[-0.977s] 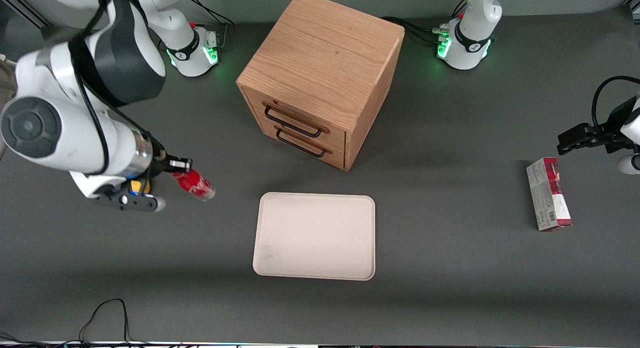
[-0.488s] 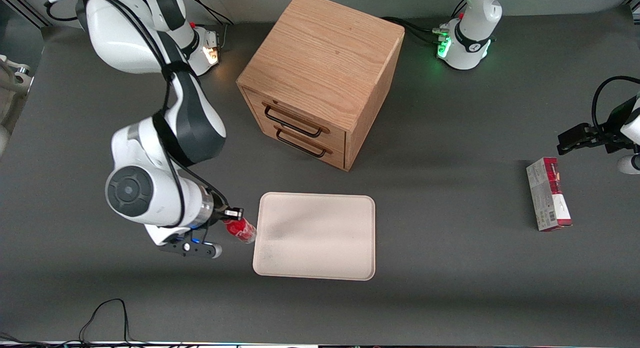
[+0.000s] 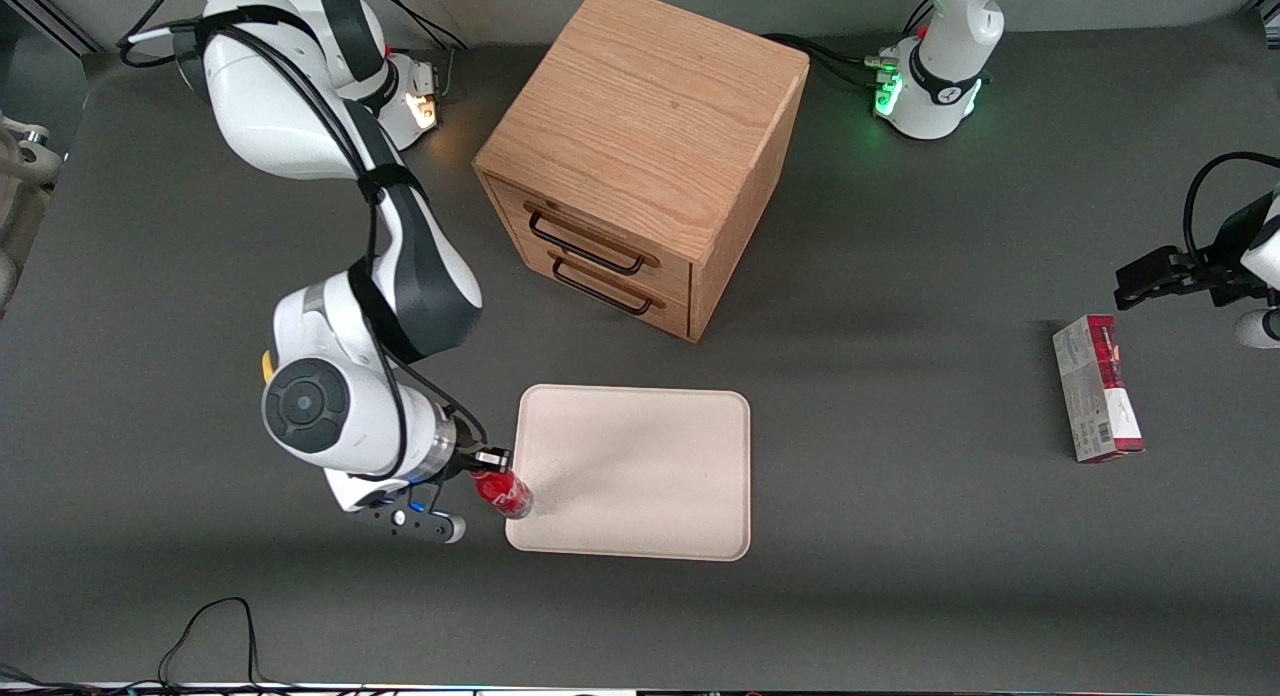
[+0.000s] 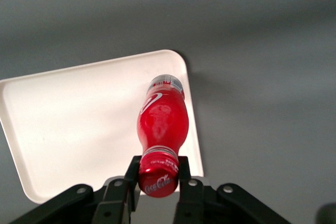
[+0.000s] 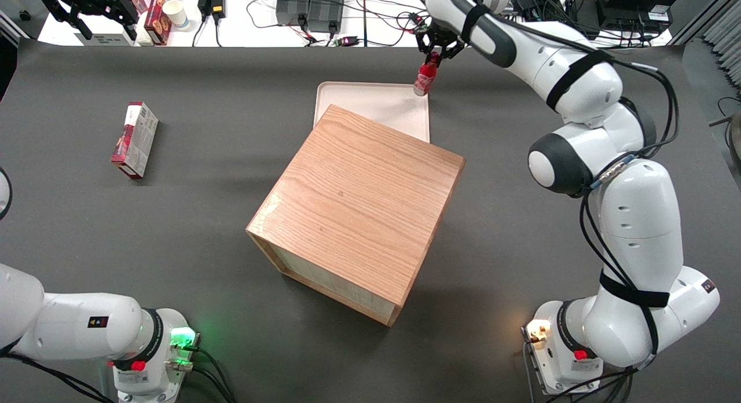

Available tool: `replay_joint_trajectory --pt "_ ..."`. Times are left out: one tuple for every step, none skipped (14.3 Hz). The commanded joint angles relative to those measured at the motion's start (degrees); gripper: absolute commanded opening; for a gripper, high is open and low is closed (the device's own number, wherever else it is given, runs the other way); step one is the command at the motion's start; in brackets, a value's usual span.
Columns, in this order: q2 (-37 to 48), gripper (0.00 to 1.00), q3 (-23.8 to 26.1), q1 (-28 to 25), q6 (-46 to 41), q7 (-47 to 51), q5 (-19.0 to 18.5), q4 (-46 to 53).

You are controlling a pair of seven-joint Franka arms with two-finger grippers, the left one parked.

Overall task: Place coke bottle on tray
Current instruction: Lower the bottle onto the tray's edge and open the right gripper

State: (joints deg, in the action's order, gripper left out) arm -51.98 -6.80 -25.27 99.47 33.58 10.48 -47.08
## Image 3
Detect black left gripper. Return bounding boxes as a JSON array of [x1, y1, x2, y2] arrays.
[[1113, 200, 1280, 312]]

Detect black cable along right arm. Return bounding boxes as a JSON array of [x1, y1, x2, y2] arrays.
[[118, 0, 491, 482]]

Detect beige rectangular tray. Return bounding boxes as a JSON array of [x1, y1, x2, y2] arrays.
[[505, 383, 752, 563]]

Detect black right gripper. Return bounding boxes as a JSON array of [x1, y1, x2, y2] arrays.
[[454, 440, 513, 479]]

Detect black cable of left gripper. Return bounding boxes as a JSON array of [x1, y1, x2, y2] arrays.
[[1182, 151, 1280, 262]]

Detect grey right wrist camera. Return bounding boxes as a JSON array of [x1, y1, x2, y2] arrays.
[[357, 484, 468, 546]]

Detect black power cable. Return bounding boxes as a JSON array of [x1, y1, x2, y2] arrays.
[[0, 595, 269, 696], [375, 0, 469, 53], [762, 31, 901, 93]]

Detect red coke bottle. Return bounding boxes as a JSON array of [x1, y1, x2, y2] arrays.
[[472, 466, 535, 520]]

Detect black metal drawer handle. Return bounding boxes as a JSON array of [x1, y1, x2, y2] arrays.
[[551, 258, 657, 316], [526, 208, 647, 277]]

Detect wooden drawer front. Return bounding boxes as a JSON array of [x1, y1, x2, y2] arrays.
[[518, 244, 692, 340], [493, 181, 694, 299]]

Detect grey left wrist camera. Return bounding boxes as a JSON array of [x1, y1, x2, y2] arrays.
[[1234, 308, 1280, 351]]

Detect red plaid cardboard box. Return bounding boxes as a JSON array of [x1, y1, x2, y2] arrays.
[[1051, 314, 1147, 465]]

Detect aluminium frame profile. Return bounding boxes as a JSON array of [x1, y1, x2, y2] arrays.
[[0, 0, 101, 59]]

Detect wooden two-drawer cabinet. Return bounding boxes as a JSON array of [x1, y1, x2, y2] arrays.
[[472, 0, 811, 344]]

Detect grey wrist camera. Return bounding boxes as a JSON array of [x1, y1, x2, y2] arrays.
[[1234, 308, 1280, 351], [357, 484, 468, 546]]

